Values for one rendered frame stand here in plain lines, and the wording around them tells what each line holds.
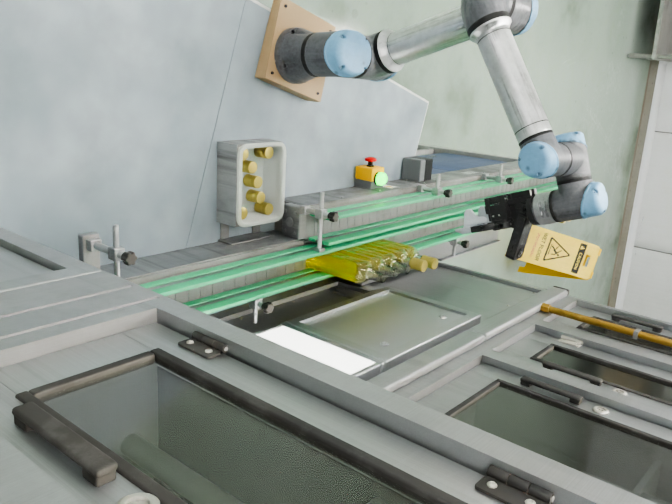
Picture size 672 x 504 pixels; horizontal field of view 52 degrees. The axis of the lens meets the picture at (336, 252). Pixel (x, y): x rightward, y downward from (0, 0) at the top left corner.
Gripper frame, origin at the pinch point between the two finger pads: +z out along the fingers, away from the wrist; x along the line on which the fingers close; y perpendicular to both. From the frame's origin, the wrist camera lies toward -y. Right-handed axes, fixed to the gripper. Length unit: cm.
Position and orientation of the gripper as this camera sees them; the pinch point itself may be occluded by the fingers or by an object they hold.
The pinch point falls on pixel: (466, 231)
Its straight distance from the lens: 176.9
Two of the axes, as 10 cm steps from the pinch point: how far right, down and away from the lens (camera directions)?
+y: -2.0, -9.8, -0.4
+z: -7.4, 1.3, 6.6
